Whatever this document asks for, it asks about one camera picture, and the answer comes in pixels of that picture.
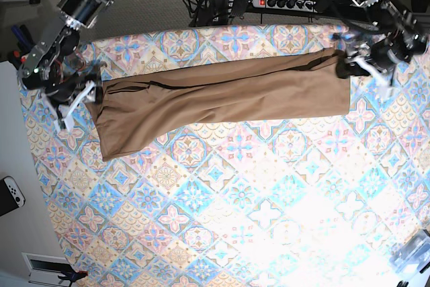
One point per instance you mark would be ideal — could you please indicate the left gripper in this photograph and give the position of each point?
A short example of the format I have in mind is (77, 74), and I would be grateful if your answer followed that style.
(378, 61)

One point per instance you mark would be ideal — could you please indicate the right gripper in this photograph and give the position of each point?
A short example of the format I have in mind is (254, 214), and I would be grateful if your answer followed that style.
(64, 98)

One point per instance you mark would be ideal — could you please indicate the brown t-shirt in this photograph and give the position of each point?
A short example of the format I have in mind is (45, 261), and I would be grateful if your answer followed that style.
(136, 110)

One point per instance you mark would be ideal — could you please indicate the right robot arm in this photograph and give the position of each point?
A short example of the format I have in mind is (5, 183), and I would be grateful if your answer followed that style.
(42, 69)

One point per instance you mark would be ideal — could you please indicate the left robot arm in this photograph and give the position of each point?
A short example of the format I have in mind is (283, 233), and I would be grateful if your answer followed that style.
(396, 38)

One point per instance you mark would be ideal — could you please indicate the white power strip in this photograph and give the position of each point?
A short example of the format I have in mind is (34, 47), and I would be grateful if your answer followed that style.
(306, 6)

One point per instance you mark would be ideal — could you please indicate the red black clamp left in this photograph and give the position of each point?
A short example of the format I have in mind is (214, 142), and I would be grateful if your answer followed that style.
(17, 59)

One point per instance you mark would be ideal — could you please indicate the blue black clamp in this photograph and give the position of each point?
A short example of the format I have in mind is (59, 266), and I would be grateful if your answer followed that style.
(24, 38)

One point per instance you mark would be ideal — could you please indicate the game console with white controller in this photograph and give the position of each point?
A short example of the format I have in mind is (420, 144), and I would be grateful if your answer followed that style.
(11, 197)

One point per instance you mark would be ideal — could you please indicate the patterned tablecloth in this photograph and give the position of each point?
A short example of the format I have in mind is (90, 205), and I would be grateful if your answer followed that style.
(305, 202)

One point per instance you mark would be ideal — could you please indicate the white floor vent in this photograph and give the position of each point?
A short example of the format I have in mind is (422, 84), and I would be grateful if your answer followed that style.
(45, 270)

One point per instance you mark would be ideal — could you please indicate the black orange clamp bottom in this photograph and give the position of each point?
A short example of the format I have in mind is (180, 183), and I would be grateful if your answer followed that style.
(72, 276)

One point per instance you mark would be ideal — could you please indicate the clear plastic box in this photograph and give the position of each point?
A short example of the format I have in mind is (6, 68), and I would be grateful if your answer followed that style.
(413, 257)

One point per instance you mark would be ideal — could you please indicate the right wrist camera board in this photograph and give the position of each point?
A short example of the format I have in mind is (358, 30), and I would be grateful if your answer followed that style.
(67, 123)

